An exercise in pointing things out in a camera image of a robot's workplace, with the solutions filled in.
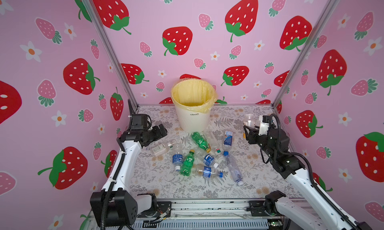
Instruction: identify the green bottle yellow cap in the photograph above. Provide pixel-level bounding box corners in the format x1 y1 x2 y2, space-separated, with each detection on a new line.
180 150 195 177

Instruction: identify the square bottle blue artesian label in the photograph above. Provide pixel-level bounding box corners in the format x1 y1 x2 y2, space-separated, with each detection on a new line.
223 131 233 156

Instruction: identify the right aluminium corner post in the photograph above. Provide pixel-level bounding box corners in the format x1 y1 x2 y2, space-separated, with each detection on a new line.
272 0 340 110

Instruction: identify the clear bottle blue label left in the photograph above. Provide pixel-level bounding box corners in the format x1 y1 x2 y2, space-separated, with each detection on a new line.
172 144 184 172

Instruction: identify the green bottle near bin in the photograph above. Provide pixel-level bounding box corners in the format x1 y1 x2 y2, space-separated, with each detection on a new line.
191 132 211 153

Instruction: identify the clear bottle blue cap lying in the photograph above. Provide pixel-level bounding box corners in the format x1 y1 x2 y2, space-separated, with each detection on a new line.
193 165 224 179

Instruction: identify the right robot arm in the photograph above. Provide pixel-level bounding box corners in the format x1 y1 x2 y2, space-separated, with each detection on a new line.
244 114 371 230

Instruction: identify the left aluminium corner post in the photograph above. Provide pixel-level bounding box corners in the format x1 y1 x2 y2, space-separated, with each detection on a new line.
82 0 139 112

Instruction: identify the white plastic waste bin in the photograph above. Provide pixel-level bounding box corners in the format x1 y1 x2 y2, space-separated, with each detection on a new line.
174 103 212 134

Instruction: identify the clear bottle blue label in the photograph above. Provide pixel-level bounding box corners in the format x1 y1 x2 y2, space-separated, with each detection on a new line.
172 144 184 172
195 149 219 169

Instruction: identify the yellow bin liner bag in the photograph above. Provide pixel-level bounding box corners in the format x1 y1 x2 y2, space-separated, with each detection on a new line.
171 78 218 113

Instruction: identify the clear bottle blue label middle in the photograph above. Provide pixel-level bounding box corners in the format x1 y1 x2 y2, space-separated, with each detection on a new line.
195 149 219 169

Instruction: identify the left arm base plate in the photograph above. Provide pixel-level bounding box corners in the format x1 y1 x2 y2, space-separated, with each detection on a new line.
138 201 172 219

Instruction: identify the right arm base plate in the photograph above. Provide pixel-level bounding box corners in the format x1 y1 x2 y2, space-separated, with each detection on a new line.
246 200 283 217

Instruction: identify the long clear bottle blue cap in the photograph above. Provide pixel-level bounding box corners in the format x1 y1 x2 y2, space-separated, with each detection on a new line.
224 151 244 187

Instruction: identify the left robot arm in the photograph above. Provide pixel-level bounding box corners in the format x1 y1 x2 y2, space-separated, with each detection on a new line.
90 106 168 230

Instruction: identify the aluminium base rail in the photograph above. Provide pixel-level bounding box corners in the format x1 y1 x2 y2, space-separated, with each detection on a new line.
80 197 301 230

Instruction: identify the clear bottle orange flower label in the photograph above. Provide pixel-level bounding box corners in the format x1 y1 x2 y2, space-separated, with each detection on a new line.
204 129 224 161

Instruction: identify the square clear bottle green label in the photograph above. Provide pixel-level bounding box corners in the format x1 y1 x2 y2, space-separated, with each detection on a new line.
150 140 176 157

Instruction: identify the clear tea bottle white cap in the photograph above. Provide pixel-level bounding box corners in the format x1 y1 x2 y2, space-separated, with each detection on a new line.
243 113 260 129

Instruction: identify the aluminium corner post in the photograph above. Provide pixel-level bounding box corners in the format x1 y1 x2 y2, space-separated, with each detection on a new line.
82 0 139 112
272 0 340 110

